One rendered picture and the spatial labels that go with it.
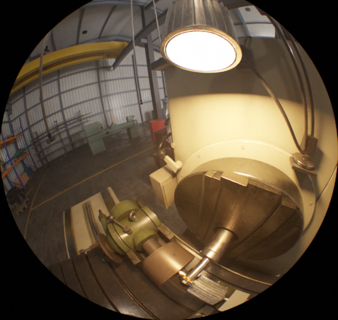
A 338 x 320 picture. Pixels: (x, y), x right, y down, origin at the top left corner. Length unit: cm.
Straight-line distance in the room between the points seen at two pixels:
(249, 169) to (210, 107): 21
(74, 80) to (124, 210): 986
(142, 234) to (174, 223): 144
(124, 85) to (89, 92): 310
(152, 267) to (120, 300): 45
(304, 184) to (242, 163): 21
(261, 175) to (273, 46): 31
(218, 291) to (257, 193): 38
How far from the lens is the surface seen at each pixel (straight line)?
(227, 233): 43
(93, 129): 564
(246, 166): 28
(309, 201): 43
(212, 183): 29
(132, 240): 54
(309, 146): 31
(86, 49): 765
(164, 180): 58
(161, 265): 44
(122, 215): 58
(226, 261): 117
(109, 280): 85
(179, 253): 45
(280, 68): 33
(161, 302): 76
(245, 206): 30
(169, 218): 198
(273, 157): 32
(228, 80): 33
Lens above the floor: 172
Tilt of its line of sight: 26 degrees down
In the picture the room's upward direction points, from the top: 8 degrees counter-clockwise
